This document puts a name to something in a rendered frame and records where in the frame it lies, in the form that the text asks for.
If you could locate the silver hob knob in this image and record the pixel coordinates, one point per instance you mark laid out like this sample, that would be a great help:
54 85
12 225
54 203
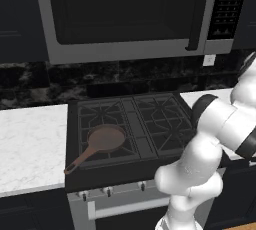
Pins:
142 185
108 191
83 195

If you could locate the brown frying pan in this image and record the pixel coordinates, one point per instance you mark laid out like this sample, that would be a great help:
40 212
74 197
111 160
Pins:
105 139

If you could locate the black gas hob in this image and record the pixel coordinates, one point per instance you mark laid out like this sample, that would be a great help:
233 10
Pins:
133 134

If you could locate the silver microwave oven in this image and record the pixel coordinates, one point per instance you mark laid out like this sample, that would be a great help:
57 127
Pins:
133 14

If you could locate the dark blue wall cupboard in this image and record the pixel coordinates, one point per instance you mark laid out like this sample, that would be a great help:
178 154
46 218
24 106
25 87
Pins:
246 14
16 17

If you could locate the black microwave door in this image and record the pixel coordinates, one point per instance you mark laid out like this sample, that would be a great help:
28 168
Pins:
126 7

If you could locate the white wall socket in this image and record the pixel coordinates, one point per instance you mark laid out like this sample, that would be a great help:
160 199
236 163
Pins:
209 60

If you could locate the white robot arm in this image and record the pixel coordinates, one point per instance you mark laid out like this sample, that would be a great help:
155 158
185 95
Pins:
206 154

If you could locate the dark blue base cupboard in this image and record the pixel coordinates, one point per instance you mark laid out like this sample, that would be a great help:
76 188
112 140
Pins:
33 212
233 197

